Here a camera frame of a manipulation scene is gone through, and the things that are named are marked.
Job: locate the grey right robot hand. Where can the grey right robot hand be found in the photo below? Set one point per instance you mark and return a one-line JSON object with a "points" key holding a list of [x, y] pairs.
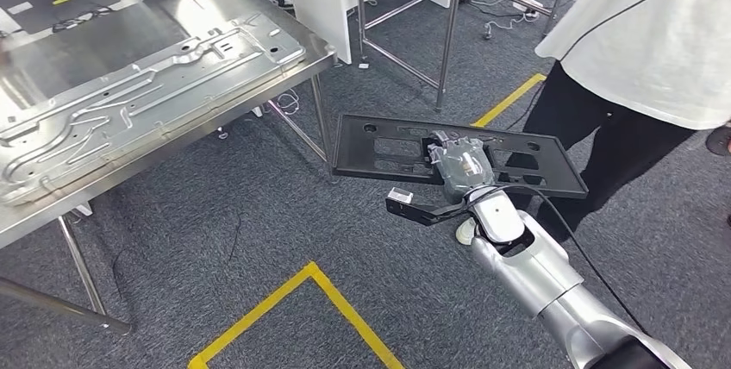
{"points": [[462, 169]]}

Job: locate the black plastic mounting plate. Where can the black plastic mounting plate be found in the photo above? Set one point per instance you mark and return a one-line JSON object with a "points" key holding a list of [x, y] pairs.
{"points": [[354, 149]]}

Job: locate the black handheld controller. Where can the black handheld controller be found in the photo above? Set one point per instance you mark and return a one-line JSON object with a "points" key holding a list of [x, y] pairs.
{"points": [[721, 141]]}

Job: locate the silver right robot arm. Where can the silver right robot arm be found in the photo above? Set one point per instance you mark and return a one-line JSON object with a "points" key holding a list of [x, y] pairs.
{"points": [[537, 269]]}

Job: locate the stainless steel workbench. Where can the stainless steel workbench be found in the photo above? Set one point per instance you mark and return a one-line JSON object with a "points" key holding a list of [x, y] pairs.
{"points": [[188, 12]]}

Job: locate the yellow floor tape outline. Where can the yellow floor tape outline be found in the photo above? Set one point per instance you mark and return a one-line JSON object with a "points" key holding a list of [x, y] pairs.
{"points": [[508, 101], [263, 309]]}

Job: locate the white power strip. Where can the white power strip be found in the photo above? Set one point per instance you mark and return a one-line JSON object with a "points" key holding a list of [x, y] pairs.
{"points": [[528, 5]]}

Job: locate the white partition board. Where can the white partition board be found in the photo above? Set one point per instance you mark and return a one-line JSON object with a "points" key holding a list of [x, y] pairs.
{"points": [[320, 6]]}

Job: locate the stamped sheet metal panel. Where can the stamped sheet metal panel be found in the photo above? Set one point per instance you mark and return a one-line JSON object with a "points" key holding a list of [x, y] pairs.
{"points": [[143, 103]]}

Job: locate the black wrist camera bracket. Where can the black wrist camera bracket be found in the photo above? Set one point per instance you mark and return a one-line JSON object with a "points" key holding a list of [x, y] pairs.
{"points": [[422, 215]]}

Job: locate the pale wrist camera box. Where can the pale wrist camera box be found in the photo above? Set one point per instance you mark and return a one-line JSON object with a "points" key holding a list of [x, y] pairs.
{"points": [[400, 195]]}

